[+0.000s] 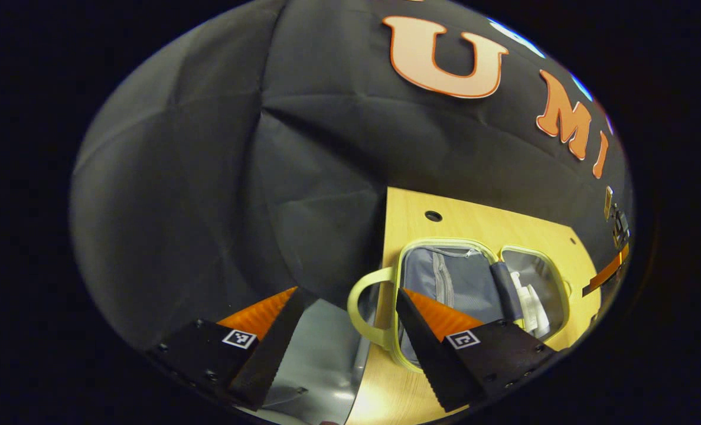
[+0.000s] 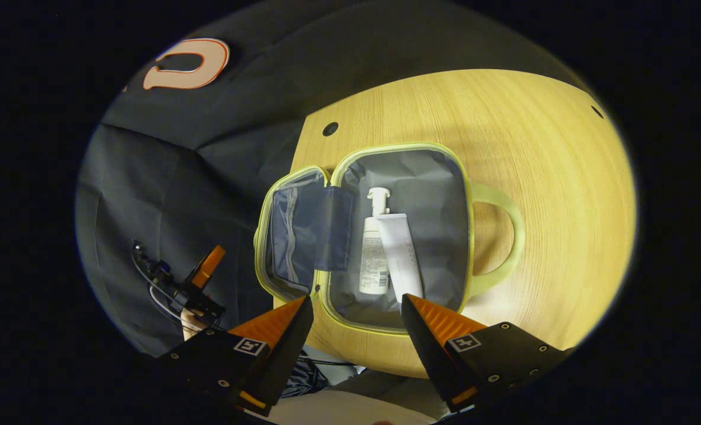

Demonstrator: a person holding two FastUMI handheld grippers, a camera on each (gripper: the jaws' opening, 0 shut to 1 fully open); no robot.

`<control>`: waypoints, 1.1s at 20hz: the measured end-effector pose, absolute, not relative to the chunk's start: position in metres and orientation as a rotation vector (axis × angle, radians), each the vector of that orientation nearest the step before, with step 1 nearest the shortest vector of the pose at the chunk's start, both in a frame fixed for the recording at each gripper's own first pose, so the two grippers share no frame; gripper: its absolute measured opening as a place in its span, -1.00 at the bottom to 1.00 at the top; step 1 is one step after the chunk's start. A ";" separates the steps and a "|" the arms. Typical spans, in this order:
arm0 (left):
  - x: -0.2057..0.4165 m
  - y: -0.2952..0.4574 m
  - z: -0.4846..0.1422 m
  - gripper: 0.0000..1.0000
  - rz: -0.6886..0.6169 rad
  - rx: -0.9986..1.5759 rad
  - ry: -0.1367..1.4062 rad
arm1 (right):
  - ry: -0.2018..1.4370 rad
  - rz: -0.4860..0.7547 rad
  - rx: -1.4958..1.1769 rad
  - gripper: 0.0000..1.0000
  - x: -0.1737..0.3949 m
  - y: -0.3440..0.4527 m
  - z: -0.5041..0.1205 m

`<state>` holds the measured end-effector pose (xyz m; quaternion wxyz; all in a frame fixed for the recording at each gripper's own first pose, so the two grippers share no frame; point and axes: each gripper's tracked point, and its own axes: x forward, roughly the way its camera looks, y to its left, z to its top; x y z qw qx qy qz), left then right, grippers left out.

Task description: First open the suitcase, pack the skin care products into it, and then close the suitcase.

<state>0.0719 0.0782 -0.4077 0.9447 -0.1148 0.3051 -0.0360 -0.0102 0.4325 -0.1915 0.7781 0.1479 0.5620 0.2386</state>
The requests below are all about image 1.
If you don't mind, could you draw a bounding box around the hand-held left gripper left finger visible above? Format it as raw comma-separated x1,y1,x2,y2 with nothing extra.
146,286,309,412

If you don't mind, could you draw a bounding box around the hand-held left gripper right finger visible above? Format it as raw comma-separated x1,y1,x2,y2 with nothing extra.
396,287,559,413

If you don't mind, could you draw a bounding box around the cream yellow suitcase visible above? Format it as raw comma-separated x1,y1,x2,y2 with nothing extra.
347,238,571,374

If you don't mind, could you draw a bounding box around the white foam pump bottle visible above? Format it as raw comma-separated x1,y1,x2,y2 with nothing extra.
510,270,552,339

